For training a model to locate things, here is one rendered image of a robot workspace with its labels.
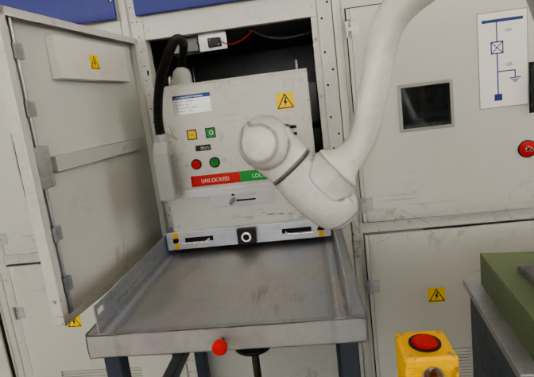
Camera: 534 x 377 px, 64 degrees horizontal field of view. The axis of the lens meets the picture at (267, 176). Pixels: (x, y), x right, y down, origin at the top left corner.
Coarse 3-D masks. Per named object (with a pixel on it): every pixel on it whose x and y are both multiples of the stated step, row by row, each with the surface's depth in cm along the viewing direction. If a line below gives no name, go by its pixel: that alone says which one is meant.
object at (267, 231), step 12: (216, 228) 139; (228, 228) 139; (264, 228) 138; (276, 228) 137; (288, 228) 137; (300, 228) 137; (324, 228) 136; (168, 240) 141; (192, 240) 140; (216, 240) 140; (228, 240) 139; (264, 240) 138; (276, 240) 138
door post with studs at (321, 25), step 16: (320, 0) 142; (320, 16) 143; (320, 32) 144; (320, 48) 145; (320, 64) 146; (320, 80) 147; (336, 80) 146; (320, 96) 147; (336, 96) 147; (320, 112) 149; (336, 112) 148; (336, 128) 149; (336, 144) 150; (352, 256) 157
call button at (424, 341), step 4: (416, 336) 69; (420, 336) 69; (424, 336) 69; (428, 336) 69; (432, 336) 69; (412, 340) 69; (416, 340) 68; (420, 340) 68; (424, 340) 68; (428, 340) 68; (432, 340) 68; (436, 340) 68; (416, 344) 68; (420, 344) 67; (424, 344) 67; (428, 344) 67; (432, 344) 67; (436, 344) 67; (424, 348) 66; (428, 348) 66
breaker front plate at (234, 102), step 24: (288, 72) 129; (168, 96) 134; (216, 96) 132; (240, 96) 132; (264, 96) 131; (168, 120) 135; (192, 120) 134; (216, 120) 134; (240, 120) 133; (288, 120) 132; (192, 144) 136; (216, 144) 135; (312, 144) 133; (192, 168) 137; (216, 168) 136; (240, 168) 136; (264, 192) 136; (192, 216) 140; (216, 216) 139; (240, 216) 139; (264, 216) 138; (288, 216) 137
